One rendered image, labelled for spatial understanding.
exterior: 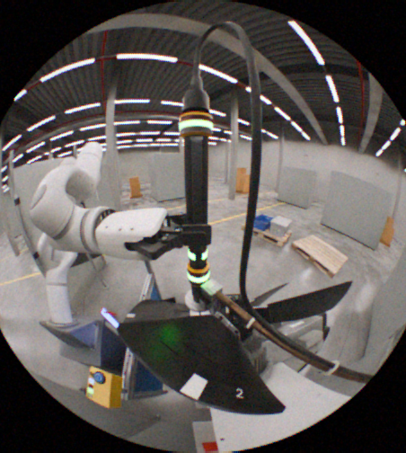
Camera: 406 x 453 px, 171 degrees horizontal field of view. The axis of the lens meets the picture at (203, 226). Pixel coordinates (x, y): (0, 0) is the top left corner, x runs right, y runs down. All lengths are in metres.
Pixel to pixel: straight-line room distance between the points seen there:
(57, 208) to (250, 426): 0.51
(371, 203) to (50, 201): 5.91
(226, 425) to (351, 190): 5.65
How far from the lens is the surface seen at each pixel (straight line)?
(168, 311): 0.48
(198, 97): 0.19
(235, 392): 0.18
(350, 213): 5.68
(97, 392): 0.65
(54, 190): 0.25
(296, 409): 0.42
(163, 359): 0.17
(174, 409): 1.66
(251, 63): 0.17
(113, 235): 0.19
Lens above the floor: 1.59
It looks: 26 degrees down
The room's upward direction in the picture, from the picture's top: straight up
